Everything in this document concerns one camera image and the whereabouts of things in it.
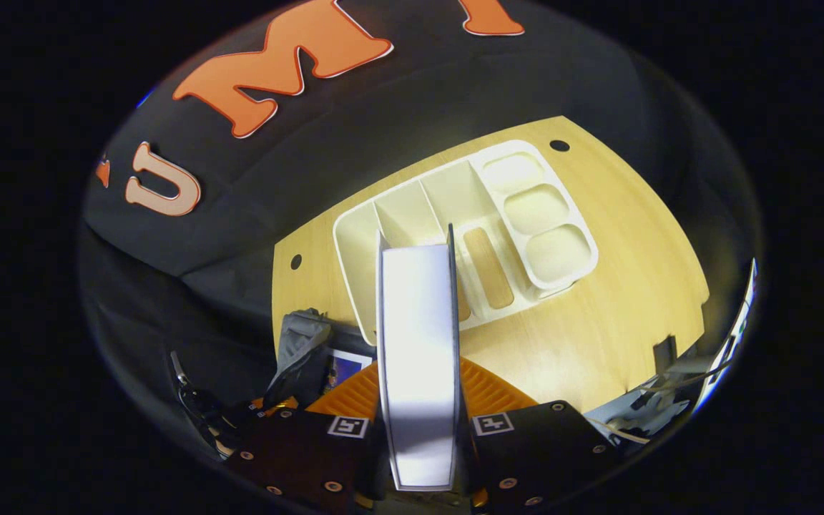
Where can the white bookshelf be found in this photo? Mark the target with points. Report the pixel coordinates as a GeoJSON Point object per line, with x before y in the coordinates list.
{"type": "Point", "coordinates": [455, 193]}

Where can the blue cover book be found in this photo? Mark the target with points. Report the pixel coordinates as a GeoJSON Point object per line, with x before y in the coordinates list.
{"type": "Point", "coordinates": [346, 370]}

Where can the portrait cover book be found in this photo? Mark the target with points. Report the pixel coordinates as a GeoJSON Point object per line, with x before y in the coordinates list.
{"type": "Point", "coordinates": [419, 357]}

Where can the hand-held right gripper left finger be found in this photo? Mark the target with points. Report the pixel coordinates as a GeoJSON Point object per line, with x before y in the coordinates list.
{"type": "Point", "coordinates": [297, 458]}

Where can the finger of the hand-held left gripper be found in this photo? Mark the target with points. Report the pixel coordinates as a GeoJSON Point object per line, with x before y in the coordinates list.
{"type": "Point", "coordinates": [269, 408]}

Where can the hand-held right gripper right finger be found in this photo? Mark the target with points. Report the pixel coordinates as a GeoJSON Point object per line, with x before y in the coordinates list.
{"type": "Point", "coordinates": [526, 458]}

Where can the grey schoolbag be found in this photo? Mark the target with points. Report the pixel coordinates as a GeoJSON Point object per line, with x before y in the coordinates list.
{"type": "Point", "coordinates": [301, 350]}

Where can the monitor screen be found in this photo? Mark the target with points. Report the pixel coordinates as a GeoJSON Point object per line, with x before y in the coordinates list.
{"type": "Point", "coordinates": [734, 336]}

